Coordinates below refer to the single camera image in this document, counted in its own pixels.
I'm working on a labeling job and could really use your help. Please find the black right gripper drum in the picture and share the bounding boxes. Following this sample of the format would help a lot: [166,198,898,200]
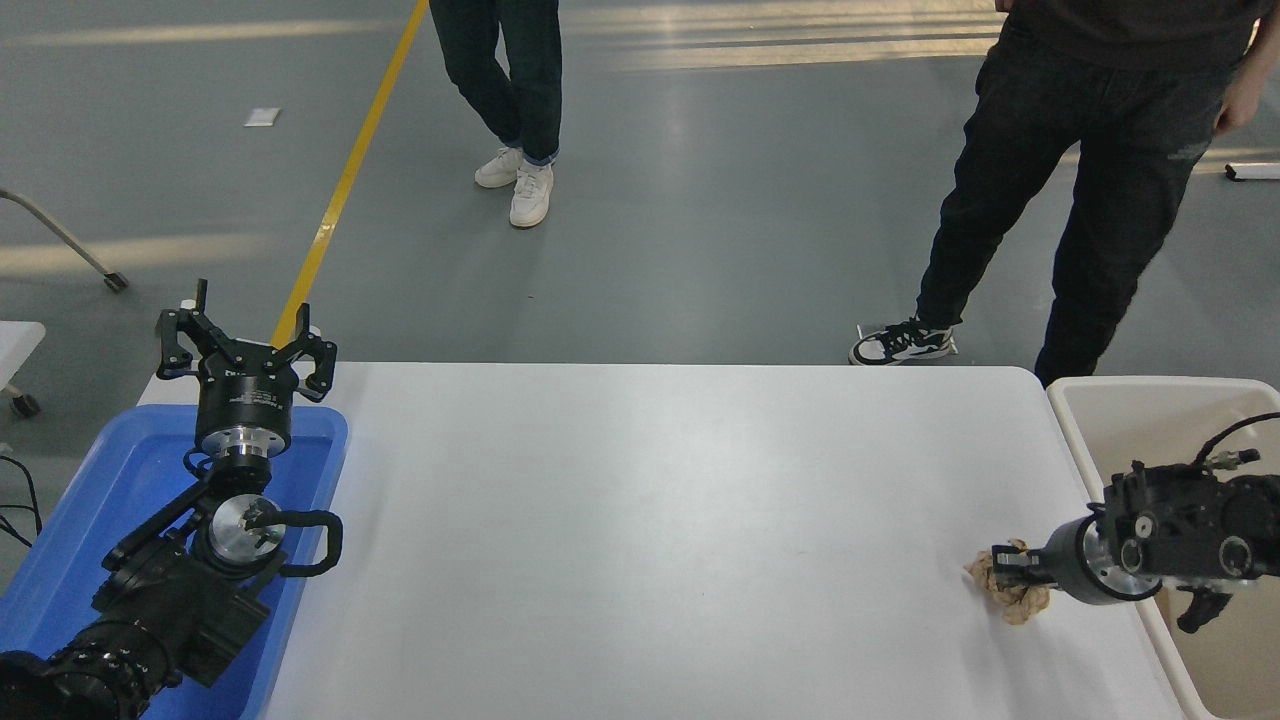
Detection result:
[1045,514,1111,605]

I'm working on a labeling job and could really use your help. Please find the person in black-white shoes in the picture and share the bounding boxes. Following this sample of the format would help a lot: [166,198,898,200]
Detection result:
[848,0,1280,389]

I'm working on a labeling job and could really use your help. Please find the black cables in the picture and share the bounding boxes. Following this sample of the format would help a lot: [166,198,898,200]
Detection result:
[0,455,43,549]

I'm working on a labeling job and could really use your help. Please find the grey metal leg with caster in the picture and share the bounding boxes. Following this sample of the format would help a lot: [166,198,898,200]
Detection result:
[0,188,129,293]

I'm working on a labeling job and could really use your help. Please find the person in white shoes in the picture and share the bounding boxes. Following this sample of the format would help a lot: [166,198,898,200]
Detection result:
[428,0,563,230]

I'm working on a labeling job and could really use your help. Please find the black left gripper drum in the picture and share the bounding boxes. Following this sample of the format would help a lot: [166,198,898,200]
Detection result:
[195,362,295,443]

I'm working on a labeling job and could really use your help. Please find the tan paper ball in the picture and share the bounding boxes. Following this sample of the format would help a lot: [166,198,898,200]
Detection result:
[965,540,1053,626]

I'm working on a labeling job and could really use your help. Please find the large pale bin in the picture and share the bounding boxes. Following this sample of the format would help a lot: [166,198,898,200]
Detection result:
[1045,375,1280,720]

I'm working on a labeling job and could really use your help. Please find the person's hand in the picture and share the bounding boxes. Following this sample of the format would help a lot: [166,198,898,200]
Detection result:
[1213,60,1271,138]

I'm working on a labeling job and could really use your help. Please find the blue plastic tray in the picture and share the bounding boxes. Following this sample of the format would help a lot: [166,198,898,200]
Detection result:
[0,403,349,720]

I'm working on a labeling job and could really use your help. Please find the white cart with caster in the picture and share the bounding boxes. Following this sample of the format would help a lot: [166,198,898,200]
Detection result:
[0,320,46,419]

